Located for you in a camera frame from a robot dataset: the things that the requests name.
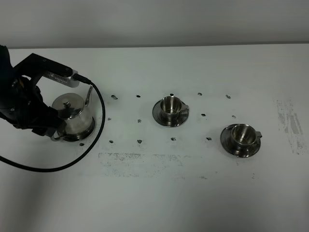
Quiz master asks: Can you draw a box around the steel saucer far right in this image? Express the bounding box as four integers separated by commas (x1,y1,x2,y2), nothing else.
220,124,261,158

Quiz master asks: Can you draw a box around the black camera cable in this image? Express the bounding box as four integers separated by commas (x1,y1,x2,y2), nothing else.
0,74,106,173

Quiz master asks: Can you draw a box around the steel teapot coaster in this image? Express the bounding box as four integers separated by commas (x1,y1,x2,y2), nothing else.
61,117,95,142

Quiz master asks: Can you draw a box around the steel teacup far right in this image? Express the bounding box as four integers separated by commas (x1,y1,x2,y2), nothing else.
231,124,262,148

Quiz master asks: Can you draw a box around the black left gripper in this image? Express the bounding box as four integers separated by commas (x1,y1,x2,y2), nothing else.
0,46,58,135

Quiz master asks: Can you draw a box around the steel saucer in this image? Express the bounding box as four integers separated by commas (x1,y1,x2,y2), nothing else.
220,124,261,158
152,100,189,128

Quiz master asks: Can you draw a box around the steel saucer near centre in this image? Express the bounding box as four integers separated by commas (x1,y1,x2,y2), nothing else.
152,100,189,128

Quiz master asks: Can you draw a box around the steel teacup near centre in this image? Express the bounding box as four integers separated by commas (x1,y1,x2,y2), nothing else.
159,96,189,120

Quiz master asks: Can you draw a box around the steel teacup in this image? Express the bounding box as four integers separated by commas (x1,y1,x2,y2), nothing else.
159,96,189,120
231,124,262,148

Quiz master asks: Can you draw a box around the stainless steel teapot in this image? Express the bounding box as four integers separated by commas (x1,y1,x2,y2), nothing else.
51,86,93,141

